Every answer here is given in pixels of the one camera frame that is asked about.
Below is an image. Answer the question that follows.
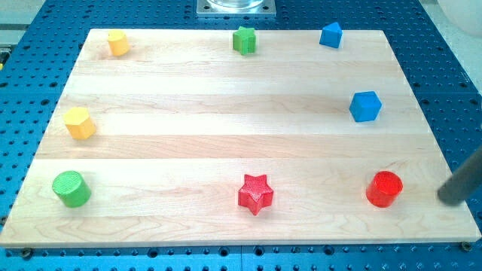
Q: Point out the green cylinder block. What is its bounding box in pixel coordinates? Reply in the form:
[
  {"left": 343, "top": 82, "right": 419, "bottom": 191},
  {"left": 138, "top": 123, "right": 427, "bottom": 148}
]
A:
[{"left": 52, "top": 171, "right": 91, "bottom": 208}]

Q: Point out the blue cube block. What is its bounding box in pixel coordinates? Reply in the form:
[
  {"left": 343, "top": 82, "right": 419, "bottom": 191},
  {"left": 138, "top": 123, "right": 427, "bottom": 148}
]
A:
[{"left": 349, "top": 91, "right": 382, "bottom": 122}]

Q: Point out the wooden board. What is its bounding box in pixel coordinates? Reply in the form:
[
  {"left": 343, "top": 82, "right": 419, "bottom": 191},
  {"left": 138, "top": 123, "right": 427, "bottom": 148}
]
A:
[{"left": 1, "top": 29, "right": 480, "bottom": 248}]

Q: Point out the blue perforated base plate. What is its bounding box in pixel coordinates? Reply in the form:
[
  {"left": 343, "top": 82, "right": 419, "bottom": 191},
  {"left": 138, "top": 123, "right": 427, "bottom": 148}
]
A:
[{"left": 1, "top": 1, "right": 481, "bottom": 270}]

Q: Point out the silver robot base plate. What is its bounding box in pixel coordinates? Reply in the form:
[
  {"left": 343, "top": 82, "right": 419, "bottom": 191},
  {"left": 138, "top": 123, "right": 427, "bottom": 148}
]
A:
[{"left": 196, "top": 0, "right": 276, "bottom": 17}]

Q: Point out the yellow cylinder block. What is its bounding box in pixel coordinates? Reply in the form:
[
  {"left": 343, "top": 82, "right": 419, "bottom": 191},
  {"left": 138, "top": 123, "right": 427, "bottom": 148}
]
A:
[{"left": 108, "top": 29, "right": 130, "bottom": 56}]

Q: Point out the red star block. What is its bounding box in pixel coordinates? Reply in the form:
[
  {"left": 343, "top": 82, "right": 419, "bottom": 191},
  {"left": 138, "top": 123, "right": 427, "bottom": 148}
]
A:
[{"left": 238, "top": 175, "right": 274, "bottom": 216}]

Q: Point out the grey pusher rod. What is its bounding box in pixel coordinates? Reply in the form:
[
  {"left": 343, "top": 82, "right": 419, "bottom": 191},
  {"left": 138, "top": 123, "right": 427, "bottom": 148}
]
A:
[{"left": 437, "top": 147, "right": 481, "bottom": 206}]

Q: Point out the red cylinder block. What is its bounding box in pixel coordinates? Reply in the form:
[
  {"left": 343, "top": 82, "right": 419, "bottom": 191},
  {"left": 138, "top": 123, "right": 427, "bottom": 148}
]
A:
[{"left": 365, "top": 171, "right": 403, "bottom": 208}]

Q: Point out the yellow hexagon block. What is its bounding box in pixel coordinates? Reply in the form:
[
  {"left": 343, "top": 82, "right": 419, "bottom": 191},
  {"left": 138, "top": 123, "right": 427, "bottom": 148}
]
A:
[{"left": 63, "top": 107, "right": 96, "bottom": 140}]

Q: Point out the green star block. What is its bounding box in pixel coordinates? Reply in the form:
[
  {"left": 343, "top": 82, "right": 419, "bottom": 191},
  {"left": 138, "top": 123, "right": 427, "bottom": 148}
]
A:
[{"left": 233, "top": 26, "right": 256, "bottom": 55}]

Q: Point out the blue triangular block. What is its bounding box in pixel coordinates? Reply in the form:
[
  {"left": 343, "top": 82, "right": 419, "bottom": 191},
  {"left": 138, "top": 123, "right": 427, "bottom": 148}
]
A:
[{"left": 319, "top": 22, "right": 343, "bottom": 48}]

